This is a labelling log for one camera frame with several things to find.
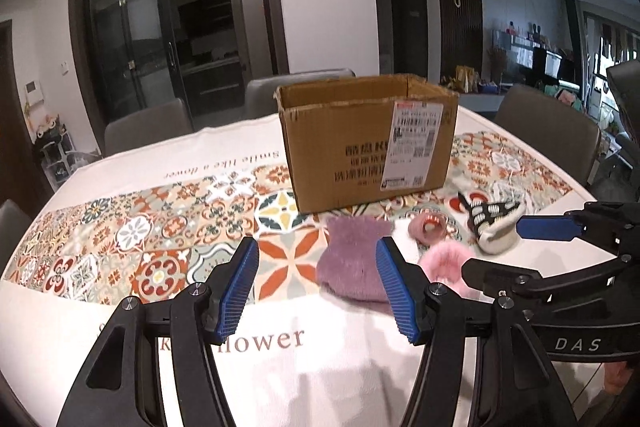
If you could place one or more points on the dried flower bouquet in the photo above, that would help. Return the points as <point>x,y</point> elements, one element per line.
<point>497,62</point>

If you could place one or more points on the dark interior door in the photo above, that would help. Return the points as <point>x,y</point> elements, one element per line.
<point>407,14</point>

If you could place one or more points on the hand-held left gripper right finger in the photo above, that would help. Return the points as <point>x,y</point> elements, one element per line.
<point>400,292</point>

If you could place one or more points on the black and white sock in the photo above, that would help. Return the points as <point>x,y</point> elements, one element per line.
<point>500,237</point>

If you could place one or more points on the white wall intercom panel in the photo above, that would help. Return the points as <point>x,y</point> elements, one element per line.
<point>34,92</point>

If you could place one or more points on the kitchen counter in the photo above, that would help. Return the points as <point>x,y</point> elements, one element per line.
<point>215,82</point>

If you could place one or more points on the white sideboard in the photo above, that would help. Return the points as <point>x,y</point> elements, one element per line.
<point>480,99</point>

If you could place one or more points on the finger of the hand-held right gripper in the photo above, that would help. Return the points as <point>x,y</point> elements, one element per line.
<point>505,277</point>
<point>547,227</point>

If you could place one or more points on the dark chair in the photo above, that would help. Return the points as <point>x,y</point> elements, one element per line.
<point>625,107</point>

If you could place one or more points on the printed tile-pattern tablecloth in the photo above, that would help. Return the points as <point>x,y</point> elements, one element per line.
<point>150,157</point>

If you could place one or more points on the glass sliding door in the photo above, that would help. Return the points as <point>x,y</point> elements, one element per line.
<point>125,32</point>

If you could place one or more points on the pink fluffy pom-pom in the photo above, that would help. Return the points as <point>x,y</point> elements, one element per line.
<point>445,259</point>

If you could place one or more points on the brown entrance door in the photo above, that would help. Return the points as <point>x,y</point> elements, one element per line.
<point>10,117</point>

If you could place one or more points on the colourful pile of clothes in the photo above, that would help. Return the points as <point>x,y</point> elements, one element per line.
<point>565,98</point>

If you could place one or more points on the purple fuzzy sock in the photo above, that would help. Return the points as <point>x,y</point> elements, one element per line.
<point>350,257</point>

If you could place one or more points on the silver refrigerator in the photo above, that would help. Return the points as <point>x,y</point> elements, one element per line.
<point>245,7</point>

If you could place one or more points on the grey dining chair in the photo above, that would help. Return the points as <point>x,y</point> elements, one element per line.
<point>12,232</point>
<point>547,132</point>
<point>265,97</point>
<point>147,127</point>

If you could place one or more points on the white shoe rack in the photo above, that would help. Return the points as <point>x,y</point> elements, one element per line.
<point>52,152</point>

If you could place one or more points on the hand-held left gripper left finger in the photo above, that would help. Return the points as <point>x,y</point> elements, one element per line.
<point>237,292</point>

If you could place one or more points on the black television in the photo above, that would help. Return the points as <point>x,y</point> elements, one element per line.
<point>545,62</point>

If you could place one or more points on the person's right hand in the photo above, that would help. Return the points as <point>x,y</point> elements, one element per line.
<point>622,379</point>

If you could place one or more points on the brown cardboard box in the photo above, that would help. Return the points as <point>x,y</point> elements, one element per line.
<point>340,132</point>

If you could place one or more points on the row of snack packets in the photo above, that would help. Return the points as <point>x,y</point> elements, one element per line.
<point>465,77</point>

